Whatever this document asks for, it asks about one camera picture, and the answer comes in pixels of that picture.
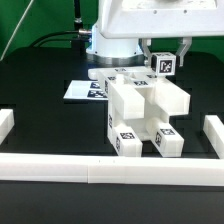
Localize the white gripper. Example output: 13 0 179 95
98 0 224 67

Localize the white tagged cube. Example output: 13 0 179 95
151 52 176 76

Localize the white chair back frame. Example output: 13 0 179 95
88 66 190 120

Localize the white chair seat block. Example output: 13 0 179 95
107 94 169 143

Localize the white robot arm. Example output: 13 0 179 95
87 0 224 64

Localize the black pole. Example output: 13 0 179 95
74 0 83 30

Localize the white marker base sheet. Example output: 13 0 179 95
64 80 107 100

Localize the black cable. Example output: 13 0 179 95
29 30 92 48

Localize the white cable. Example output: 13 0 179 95
0 0 36 61

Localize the white U-shaped fence frame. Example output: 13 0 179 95
0 108 224 187

